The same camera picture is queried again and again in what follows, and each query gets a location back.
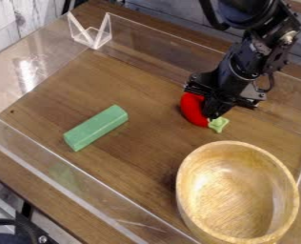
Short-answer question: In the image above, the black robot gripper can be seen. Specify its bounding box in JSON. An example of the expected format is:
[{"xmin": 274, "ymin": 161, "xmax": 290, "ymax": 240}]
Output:
[{"xmin": 183, "ymin": 71, "xmax": 267, "ymax": 118}]

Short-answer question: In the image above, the red plush tomato toy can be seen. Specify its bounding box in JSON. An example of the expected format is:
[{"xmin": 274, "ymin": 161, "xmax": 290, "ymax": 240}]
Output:
[{"xmin": 178, "ymin": 91, "xmax": 231, "ymax": 134}]

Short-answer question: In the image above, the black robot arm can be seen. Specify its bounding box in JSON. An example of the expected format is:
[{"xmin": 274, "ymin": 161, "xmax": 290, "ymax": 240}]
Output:
[{"xmin": 183, "ymin": 0, "xmax": 301, "ymax": 120}]

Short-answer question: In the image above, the green rectangular block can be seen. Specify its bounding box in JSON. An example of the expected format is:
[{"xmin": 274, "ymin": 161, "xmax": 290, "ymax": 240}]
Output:
[{"xmin": 63, "ymin": 105, "xmax": 128, "ymax": 152}]

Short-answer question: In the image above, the wooden bowl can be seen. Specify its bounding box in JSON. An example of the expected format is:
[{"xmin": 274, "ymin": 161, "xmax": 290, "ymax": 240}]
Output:
[{"xmin": 176, "ymin": 141, "xmax": 299, "ymax": 244}]

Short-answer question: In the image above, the clear acrylic corner bracket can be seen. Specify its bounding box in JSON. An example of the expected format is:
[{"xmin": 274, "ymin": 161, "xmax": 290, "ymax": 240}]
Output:
[{"xmin": 67, "ymin": 12, "xmax": 112, "ymax": 50}]

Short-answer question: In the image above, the clear acrylic barrier wall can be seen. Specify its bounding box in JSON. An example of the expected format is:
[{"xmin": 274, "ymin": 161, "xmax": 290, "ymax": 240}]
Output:
[{"xmin": 0, "ymin": 17, "xmax": 301, "ymax": 244}]

